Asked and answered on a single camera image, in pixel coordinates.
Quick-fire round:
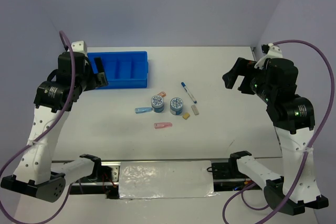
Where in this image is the grey eraser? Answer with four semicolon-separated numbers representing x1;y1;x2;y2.
191;104;199;115

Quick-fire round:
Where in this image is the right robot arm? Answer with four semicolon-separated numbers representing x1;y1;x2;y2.
223;43;329;216

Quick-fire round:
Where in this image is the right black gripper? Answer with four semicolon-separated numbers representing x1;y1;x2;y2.
222;56;274;101

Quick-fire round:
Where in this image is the pink correction tape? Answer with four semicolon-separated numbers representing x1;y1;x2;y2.
154;122;173;129

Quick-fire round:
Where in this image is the blue correction tape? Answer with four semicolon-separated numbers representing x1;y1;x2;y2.
134;107;152;114

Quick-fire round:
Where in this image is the orange correction tape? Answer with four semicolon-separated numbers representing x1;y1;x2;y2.
158;91;166;97

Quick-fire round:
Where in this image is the blue compartment bin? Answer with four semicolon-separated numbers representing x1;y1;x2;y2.
87;51;149;89

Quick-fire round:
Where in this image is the blue white marker pen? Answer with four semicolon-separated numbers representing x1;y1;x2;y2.
181;82;197;104

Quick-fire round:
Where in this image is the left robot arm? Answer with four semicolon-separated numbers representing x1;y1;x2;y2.
1;41;108;202

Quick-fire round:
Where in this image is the yellow eraser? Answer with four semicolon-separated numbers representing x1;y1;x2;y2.
183;113;190;120

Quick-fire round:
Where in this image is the blue slime jar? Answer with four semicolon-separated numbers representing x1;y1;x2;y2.
170;97;183;115
151;95;164;113

